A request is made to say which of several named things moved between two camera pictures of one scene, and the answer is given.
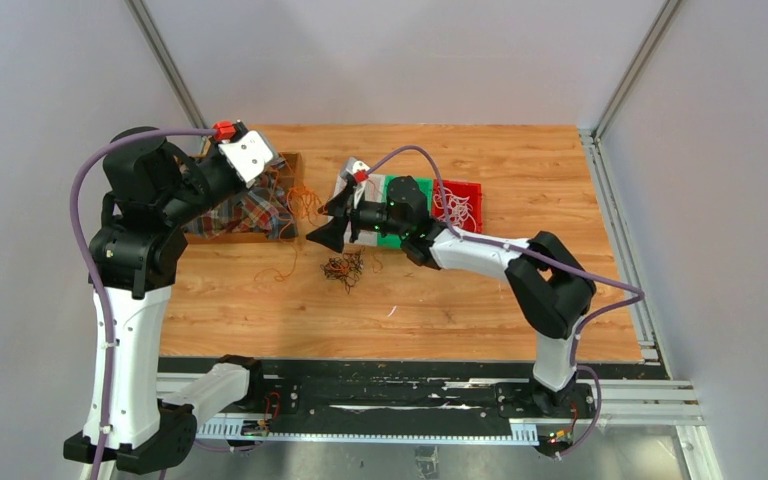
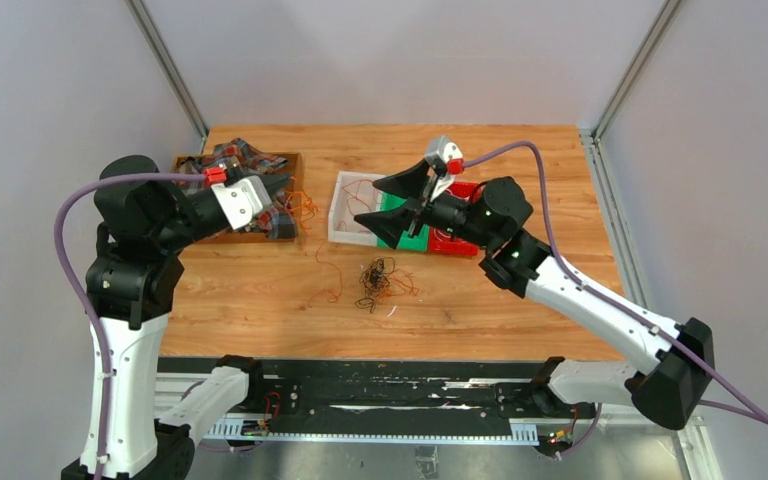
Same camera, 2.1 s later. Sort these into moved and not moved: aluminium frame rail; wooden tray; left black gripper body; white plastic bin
Moved: left black gripper body
Not moved: white plastic bin; wooden tray; aluminium frame rail
